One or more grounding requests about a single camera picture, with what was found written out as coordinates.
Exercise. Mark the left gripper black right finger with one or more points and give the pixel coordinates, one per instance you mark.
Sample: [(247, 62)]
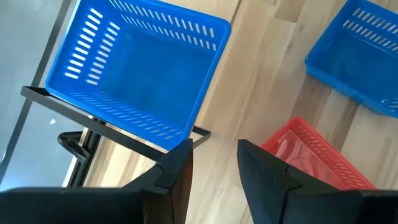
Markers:
[(264, 186)]

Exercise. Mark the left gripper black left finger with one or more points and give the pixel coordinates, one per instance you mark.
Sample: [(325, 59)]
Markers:
[(174, 186)]

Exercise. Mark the red plastic basket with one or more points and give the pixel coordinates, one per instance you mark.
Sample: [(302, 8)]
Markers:
[(311, 155)]

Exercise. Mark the blue plastic basket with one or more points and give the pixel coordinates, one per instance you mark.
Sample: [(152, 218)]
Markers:
[(149, 71), (351, 53)]

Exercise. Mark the black left frame rails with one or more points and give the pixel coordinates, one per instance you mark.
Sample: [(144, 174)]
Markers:
[(88, 146)]

